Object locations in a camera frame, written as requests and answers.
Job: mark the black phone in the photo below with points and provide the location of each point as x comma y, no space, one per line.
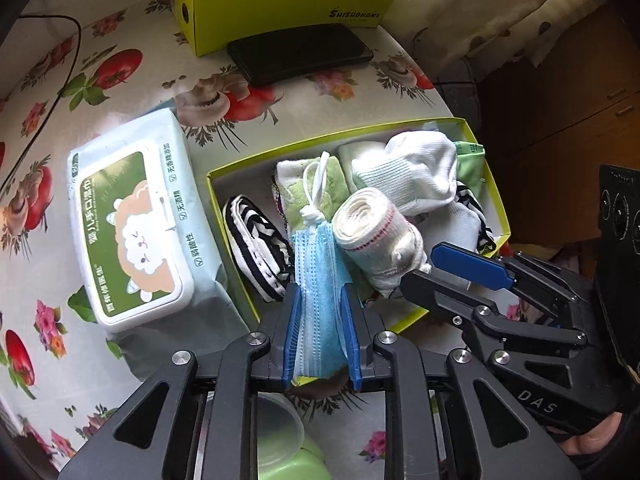
300,55

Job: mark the blue face mask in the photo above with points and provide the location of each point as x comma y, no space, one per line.
320,285

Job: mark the person's right hand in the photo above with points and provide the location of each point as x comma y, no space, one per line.
595,440

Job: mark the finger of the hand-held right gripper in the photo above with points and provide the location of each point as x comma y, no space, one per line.
435,295
465,262

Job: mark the tomato flower print tablecloth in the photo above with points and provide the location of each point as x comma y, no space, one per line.
45,280

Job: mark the brown wooden cabinet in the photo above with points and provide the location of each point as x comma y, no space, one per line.
550,135

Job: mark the pale dotted curtain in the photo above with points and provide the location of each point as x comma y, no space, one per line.
475,10

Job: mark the wet wipes pack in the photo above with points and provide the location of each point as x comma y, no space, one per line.
135,220

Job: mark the green microfiber cloth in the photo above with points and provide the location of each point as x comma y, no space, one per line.
470,165

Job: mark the green towel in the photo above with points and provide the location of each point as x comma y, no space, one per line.
295,180

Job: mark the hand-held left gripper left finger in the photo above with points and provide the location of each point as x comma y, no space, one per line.
292,330

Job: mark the green plastic jar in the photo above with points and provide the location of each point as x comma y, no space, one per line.
305,465

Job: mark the clear round plastic container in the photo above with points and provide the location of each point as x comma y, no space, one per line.
280,425

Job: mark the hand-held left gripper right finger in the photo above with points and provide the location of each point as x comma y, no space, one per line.
351,330

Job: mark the yellow-green cardboard box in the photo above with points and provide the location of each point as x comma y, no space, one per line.
280,15

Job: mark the yellow-green box lid tray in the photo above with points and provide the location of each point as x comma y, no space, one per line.
235,180

